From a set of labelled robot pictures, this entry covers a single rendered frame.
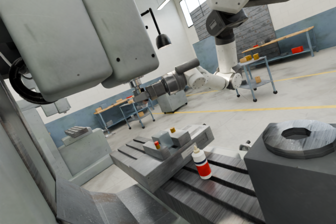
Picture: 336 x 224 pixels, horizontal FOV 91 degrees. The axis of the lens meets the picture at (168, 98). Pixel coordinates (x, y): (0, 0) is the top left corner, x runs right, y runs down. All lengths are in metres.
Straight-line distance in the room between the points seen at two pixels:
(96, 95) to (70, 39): 6.79
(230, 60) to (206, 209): 0.62
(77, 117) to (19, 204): 6.76
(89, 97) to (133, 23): 6.68
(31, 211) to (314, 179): 0.42
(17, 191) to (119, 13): 0.51
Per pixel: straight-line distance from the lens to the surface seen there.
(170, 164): 0.65
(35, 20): 0.54
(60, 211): 0.52
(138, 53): 0.59
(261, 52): 8.44
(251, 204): 0.50
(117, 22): 0.61
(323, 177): 0.27
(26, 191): 0.40
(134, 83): 0.64
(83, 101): 7.18
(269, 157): 0.29
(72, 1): 0.57
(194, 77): 0.65
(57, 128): 7.10
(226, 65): 0.86
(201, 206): 0.52
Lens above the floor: 1.29
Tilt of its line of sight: 8 degrees down
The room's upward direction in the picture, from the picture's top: 22 degrees counter-clockwise
